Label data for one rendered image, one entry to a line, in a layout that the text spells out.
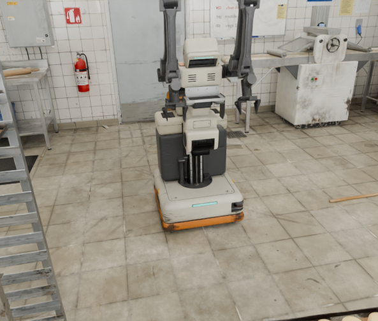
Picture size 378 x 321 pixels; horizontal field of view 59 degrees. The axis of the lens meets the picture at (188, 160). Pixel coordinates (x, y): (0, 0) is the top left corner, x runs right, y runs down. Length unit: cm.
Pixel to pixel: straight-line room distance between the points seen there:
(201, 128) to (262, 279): 105
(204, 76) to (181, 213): 98
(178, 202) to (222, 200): 33
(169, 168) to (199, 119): 57
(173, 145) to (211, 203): 52
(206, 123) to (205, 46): 50
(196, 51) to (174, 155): 86
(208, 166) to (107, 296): 122
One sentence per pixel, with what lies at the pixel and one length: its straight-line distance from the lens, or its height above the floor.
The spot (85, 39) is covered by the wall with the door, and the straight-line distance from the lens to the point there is 482.
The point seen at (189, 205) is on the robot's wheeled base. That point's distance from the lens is 245.
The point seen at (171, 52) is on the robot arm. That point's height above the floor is 134.
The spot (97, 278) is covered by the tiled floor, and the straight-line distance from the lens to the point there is 235.
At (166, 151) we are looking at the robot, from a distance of 257.
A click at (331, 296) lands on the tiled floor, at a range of 228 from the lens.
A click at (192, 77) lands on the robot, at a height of 116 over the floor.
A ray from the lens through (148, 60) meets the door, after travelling 489.
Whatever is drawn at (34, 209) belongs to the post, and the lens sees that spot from 139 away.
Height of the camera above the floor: 158
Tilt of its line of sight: 25 degrees down
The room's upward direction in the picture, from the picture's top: 2 degrees counter-clockwise
